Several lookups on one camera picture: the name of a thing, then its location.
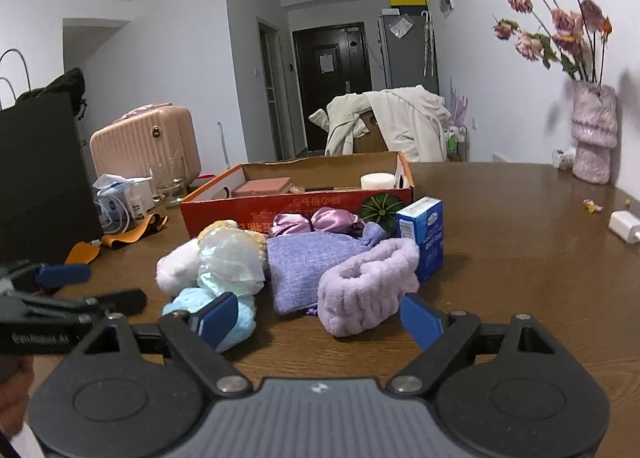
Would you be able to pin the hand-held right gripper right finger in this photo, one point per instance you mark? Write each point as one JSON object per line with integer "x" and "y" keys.
{"x": 420, "y": 320}

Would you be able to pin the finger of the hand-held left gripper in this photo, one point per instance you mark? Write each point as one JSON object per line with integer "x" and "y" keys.
{"x": 117, "y": 302}
{"x": 62, "y": 275}

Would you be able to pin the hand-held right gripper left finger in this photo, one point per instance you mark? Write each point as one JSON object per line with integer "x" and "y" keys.
{"x": 220, "y": 322}

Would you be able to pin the light blue fluffy cloth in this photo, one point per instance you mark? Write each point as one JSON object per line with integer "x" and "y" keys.
{"x": 200, "y": 300}

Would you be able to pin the lavender fluffy headband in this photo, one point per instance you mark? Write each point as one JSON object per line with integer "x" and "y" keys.
{"x": 360, "y": 298}

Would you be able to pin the blue white carton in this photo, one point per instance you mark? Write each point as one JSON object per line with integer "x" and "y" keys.
{"x": 426, "y": 233}

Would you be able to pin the purple knit cloth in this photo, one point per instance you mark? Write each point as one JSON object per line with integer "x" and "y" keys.
{"x": 305, "y": 268}

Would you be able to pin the orange cardboard box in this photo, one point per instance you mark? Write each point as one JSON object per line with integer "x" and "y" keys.
{"x": 300, "y": 213}

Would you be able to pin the purple satin scrunchie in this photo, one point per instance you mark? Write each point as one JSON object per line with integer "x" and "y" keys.
{"x": 320, "y": 222}

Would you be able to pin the person's left hand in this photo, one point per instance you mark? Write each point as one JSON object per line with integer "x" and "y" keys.
{"x": 12, "y": 405}

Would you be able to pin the white plush ball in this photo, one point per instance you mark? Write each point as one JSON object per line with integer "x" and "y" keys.
{"x": 176, "y": 268}

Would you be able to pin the black paper bag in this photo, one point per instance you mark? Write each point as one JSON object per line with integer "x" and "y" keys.
{"x": 40, "y": 177}

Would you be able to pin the small white bottle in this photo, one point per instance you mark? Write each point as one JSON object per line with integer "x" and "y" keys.
{"x": 141, "y": 198}

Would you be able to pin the clear glass cup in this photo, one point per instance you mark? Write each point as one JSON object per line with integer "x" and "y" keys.
{"x": 167, "y": 182}

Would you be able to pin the pink block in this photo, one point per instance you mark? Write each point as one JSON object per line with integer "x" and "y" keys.
{"x": 262, "y": 186}

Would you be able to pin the white round roll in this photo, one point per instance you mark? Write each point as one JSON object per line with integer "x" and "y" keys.
{"x": 377, "y": 180}

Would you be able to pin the pink suitcase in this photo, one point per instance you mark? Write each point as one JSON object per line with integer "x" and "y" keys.
{"x": 145, "y": 140}

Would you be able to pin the white thin pole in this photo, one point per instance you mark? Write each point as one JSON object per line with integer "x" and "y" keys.
{"x": 223, "y": 145}

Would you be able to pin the metal rack with bottles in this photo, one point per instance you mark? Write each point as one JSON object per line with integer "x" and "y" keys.
{"x": 457, "y": 142}

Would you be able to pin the dark clothing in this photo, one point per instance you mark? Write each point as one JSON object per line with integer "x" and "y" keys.
{"x": 60, "y": 85}

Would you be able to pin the brown cardboard carton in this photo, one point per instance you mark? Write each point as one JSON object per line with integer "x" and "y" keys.
{"x": 371, "y": 135}

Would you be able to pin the beige coat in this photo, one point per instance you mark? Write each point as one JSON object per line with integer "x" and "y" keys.
{"x": 410, "y": 122}

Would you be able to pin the small candy wrapper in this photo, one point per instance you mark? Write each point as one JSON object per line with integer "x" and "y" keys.
{"x": 593, "y": 206}

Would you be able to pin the lavender hanging decoration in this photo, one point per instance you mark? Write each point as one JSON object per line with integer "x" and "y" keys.
{"x": 458, "y": 105}

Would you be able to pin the white charger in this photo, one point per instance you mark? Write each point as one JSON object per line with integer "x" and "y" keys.
{"x": 624, "y": 225}

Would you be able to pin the dark entrance door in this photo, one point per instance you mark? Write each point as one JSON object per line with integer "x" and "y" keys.
{"x": 332, "y": 97}

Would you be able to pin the pink fluffy vase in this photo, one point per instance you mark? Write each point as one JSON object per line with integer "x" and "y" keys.
{"x": 594, "y": 132}

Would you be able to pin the grey refrigerator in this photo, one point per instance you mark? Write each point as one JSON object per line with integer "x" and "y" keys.
{"x": 407, "y": 57}

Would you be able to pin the white paper notice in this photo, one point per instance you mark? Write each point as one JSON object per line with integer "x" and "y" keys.
{"x": 326, "y": 61}

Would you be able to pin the white folded umbrella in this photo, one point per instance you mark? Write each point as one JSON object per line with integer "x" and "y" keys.
{"x": 428, "y": 45}

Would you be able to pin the clear plastic bag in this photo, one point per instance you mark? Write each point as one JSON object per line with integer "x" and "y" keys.
{"x": 401, "y": 26}

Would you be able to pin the yellow box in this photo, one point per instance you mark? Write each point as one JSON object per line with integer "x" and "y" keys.
{"x": 408, "y": 1}

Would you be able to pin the pink dried flowers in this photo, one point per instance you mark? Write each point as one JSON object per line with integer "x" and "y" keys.
{"x": 565, "y": 20}

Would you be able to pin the white wall outlet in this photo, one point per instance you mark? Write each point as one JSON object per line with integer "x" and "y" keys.
{"x": 505, "y": 157}

